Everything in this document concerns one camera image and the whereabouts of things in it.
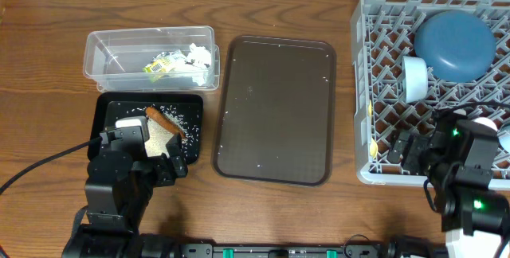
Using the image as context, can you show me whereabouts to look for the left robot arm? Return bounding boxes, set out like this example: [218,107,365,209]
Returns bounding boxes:
[62,116,188,258]

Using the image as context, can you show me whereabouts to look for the small bowl of rice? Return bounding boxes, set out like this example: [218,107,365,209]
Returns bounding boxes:
[402,56,428,104]

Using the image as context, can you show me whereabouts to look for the grey dishwasher rack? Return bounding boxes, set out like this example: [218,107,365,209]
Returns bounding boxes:
[351,0,509,187]

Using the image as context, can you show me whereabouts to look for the clear plastic waste bin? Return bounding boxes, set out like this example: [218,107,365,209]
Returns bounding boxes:
[83,25,220,92]

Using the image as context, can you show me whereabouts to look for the blue plate bowl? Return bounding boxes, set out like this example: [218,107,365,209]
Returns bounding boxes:
[414,10,496,83]

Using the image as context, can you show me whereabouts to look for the yellow green snack wrapper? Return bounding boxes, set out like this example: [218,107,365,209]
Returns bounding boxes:
[143,50,187,82]

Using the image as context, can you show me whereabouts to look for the orange carrot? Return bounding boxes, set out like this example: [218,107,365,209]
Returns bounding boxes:
[145,107,186,139]

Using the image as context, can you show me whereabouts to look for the pile of white rice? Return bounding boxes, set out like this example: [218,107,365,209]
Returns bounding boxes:
[145,111,187,157]

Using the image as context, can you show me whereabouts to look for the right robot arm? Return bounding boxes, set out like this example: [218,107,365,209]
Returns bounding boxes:
[379,103,509,258]

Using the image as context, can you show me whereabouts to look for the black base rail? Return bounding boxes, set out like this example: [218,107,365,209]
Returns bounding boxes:
[175,244,449,258]

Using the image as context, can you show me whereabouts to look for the crumpled white tissue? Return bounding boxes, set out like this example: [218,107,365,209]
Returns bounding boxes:
[186,43,212,68]

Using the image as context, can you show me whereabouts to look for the white cup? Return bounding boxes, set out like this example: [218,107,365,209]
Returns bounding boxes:
[454,109,498,131]

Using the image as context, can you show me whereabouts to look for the yellow plastic spoon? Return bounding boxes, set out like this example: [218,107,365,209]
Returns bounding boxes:
[367,100,379,159]

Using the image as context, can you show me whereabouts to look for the dark brown serving tray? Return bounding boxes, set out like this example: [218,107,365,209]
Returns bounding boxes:
[212,35,336,187]

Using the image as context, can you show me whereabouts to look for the black waste tray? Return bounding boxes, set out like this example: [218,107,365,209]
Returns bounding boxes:
[91,92,203,165]

